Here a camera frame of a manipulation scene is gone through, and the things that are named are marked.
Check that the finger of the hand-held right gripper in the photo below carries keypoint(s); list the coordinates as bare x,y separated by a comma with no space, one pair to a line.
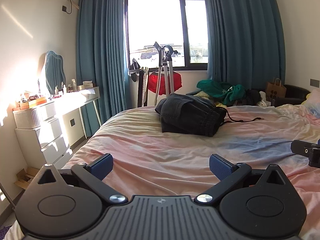
301,149
315,158

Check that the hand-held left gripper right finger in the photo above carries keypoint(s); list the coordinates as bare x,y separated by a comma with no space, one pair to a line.
221,168

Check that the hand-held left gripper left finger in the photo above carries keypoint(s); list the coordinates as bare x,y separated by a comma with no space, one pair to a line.
101,167

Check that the black pants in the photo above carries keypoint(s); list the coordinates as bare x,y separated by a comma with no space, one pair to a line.
190,115

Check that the pastel pillow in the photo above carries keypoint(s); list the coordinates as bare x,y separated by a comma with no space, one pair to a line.
312,107

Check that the black leather sofa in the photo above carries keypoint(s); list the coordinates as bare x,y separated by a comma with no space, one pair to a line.
295,95

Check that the white drawer chest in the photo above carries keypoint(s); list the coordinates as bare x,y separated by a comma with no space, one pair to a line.
50,135

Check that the bed with pastel duvet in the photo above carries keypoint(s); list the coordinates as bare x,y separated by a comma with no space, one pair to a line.
160,152

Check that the white garment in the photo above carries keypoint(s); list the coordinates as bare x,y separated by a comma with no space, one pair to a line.
263,100

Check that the brown paper bag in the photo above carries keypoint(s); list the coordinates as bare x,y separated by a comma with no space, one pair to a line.
275,90

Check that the dark garment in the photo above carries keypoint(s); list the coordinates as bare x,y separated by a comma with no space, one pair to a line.
253,96

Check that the pale knit cloth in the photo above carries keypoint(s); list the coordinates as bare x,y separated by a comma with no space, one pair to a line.
205,95

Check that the cardboard pieces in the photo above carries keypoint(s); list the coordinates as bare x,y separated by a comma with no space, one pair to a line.
25,178

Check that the green garment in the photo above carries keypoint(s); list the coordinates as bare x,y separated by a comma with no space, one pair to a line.
220,88

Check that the tissue box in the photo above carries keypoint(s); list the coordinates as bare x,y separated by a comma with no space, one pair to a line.
85,85

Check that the glass bottle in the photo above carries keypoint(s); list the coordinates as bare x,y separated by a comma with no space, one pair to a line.
73,85

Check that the small white bottle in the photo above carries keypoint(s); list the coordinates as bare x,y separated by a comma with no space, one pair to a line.
65,88

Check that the black folded rack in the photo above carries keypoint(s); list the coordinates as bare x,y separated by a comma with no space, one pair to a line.
141,87

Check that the wooden tray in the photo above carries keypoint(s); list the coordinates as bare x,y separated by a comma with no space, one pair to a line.
32,103

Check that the metal pole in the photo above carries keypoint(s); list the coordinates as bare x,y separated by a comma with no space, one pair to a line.
7,195

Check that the red garment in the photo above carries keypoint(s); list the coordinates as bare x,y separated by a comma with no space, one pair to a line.
156,82

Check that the black hanging garment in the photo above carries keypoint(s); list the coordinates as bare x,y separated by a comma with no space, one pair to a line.
134,67

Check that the wavy blue-framed mirror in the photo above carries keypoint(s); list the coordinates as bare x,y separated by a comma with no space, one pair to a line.
53,72

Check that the teal curtain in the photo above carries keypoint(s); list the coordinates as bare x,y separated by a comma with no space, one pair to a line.
245,30
100,42

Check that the black-framed window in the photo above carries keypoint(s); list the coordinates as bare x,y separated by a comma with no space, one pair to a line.
155,17

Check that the grey wall switch plate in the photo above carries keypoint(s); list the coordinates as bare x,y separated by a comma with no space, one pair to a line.
314,83

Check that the black wall socket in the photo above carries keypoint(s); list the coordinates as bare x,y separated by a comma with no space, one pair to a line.
64,8

